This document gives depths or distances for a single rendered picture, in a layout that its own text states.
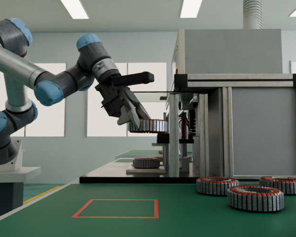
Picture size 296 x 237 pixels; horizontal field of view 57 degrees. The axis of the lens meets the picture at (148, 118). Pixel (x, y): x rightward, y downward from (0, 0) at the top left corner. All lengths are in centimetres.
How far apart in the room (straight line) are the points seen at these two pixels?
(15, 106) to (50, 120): 490
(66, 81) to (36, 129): 553
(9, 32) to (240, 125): 89
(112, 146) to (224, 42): 498
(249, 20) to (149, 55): 376
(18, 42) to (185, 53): 64
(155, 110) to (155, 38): 158
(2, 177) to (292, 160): 116
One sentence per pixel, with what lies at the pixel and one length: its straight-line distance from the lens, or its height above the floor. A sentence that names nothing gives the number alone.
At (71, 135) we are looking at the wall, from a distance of 611.
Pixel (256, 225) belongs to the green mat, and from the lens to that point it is 52.
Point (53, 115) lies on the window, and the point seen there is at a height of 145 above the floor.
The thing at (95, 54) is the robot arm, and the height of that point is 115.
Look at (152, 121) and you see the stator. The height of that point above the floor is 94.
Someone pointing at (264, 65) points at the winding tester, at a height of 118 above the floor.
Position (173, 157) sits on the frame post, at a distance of 93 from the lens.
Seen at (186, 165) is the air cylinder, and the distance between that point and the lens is 110.
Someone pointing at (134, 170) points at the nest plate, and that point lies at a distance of 106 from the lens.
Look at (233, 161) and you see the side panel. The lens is 95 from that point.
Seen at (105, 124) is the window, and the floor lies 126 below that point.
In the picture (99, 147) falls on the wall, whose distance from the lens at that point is 597.
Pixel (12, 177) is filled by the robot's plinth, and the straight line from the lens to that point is 137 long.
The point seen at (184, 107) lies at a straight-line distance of 115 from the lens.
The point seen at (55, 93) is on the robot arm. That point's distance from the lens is 84.
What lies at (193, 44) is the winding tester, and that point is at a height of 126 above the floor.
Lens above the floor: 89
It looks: 5 degrees up
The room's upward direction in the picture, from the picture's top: straight up
